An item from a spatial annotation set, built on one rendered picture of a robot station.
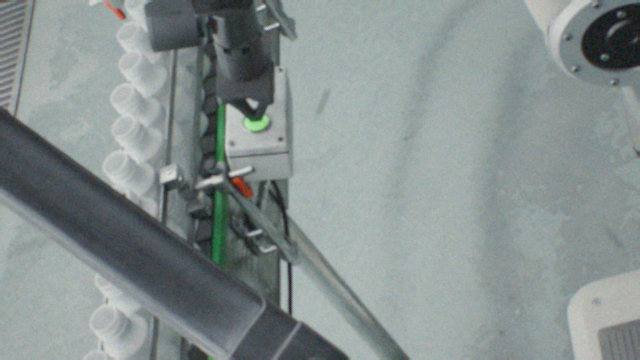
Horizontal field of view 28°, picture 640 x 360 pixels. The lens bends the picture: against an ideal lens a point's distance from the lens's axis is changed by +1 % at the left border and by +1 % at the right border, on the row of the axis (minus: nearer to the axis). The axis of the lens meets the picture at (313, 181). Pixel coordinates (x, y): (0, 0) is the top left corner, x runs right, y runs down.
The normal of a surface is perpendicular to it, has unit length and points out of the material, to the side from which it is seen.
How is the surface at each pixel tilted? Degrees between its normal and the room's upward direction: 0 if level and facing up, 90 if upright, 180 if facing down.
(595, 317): 0
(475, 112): 0
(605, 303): 0
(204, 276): 40
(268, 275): 90
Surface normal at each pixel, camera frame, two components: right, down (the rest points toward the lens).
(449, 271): -0.44, -0.56
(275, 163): 0.02, 0.77
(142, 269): 0.03, -0.12
